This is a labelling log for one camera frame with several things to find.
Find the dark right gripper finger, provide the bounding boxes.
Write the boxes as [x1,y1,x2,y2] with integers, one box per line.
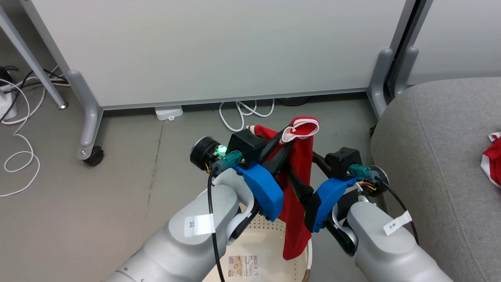
[288,166,315,204]
[312,153,333,178]

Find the black cable under partition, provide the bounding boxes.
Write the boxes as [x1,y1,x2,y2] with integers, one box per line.
[276,97,312,107]

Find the long white floor cable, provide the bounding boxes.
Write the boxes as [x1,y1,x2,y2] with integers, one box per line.
[0,78,48,197]

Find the white power strip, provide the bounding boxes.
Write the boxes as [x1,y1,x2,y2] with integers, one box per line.
[0,88,18,121]

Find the black floor cables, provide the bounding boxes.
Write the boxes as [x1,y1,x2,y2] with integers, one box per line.
[0,67,69,122]

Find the grey fabric sofa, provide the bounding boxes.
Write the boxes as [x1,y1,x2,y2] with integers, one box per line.
[370,77,501,282]

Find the grey metal table leg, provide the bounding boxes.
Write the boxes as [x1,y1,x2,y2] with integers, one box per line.
[0,6,68,109]

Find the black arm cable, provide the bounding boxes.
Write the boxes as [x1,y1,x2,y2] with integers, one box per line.
[207,170,227,282]
[375,178,420,246]

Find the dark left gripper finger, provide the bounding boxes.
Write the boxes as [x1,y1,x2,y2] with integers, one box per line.
[261,127,295,165]
[274,144,295,177]

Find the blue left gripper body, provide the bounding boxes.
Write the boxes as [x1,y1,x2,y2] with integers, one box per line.
[234,163,284,222]

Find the black caster wheel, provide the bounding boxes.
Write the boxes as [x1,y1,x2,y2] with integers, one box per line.
[83,146,105,166]

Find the narrow white partition panel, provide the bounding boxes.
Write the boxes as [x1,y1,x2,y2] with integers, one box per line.
[393,0,501,97]

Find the white power adapter box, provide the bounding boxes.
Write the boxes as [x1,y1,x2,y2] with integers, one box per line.
[155,106,184,121]

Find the teal left camera connector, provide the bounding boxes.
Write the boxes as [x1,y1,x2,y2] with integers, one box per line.
[211,151,243,173]

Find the red garment with white cuff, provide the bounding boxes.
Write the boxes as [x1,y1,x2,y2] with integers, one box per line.
[247,116,320,261]

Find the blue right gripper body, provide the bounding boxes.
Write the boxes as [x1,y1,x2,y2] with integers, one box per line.
[304,177,357,234]

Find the wide white partition panel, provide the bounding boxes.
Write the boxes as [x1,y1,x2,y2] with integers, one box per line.
[20,0,416,161]

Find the teal camera connector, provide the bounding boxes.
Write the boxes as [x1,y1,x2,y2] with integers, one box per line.
[348,164,371,179]
[211,151,243,173]

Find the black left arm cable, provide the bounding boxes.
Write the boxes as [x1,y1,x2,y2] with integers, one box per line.
[207,170,227,282]

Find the teal right camera connector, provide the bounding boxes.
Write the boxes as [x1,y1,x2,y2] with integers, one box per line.
[348,164,371,179]

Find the looped white cable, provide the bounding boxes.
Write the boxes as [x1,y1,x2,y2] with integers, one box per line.
[218,99,275,132]

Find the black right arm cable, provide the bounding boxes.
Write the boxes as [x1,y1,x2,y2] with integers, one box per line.
[375,178,420,246]

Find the paper label sticker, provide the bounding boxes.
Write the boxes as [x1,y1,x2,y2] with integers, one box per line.
[228,255,260,278]

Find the red garment with white stripes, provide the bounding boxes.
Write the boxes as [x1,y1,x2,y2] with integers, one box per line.
[481,132,501,188]

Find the white plastic laundry basket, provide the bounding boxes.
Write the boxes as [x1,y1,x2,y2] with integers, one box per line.
[202,202,314,282]

